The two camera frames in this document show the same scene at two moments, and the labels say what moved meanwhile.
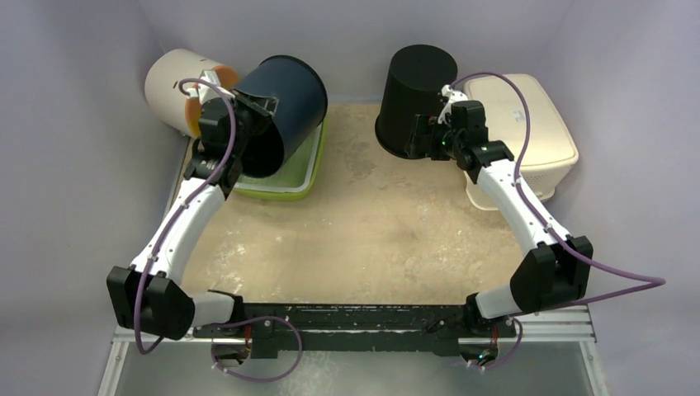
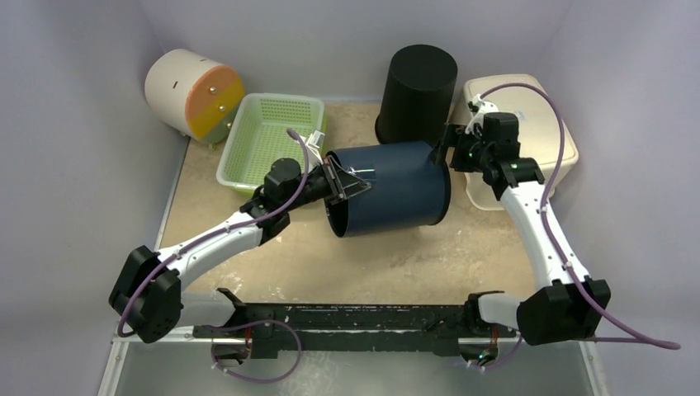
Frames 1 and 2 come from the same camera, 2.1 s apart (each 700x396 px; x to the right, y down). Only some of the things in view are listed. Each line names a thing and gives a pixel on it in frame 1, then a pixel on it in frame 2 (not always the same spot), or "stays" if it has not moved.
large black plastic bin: [418, 74] stays
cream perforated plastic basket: [551, 153] stays
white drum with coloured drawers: [169, 73] stays
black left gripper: [262, 107] -> [341, 185]
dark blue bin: [302, 95] -> [409, 188]
